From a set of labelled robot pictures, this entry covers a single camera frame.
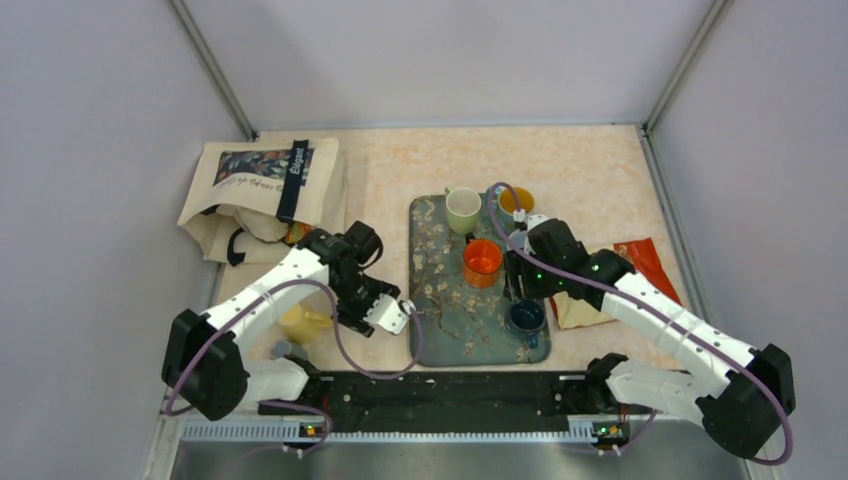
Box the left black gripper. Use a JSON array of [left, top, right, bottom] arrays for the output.
[[331, 270, 400, 336]]

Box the dark blue mug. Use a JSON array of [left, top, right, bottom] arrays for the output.
[[504, 300, 546, 349]]

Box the orange mug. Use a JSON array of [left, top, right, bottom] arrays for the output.
[[461, 233, 504, 289]]

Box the light blue mug yellow inside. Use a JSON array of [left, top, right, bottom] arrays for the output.
[[490, 186, 535, 231]]

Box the small grey cup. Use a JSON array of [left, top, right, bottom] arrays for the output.
[[269, 340, 309, 360]]

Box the light green mug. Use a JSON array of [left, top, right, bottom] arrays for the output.
[[444, 186, 482, 235]]

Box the pale grey mug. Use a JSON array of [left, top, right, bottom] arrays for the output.
[[507, 230, 527, 251]]

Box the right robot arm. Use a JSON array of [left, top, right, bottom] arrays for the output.
[[496, 214, 797, 466]]

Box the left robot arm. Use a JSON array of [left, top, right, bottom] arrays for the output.
[[161, 221, 414, 421]]

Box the orange cream snack bag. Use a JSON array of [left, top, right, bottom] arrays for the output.
[[549, 237, 683, 331]]

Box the floral blue serving tray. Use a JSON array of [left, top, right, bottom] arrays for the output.
[[408, 194, 552, 368]]

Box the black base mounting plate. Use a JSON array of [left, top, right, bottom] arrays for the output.
[[296, 371, 649, 437]]

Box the beige canvas tote bag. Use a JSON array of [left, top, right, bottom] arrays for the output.
[[177, 137, 347, 266]]

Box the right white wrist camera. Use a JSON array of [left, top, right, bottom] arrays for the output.
[[515, 214, 549, 254]]

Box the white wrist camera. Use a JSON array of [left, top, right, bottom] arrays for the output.
[[364, 294, 416, 336], [515, 214, 549, 254]]

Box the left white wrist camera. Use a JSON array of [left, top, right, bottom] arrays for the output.
[[364, 294, 416, 336]]

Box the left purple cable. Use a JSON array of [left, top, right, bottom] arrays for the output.
[[163, 278, 425, 458]]

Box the aluminium frame rail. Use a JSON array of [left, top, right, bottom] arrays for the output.
[[139, 374, 786, 480]]

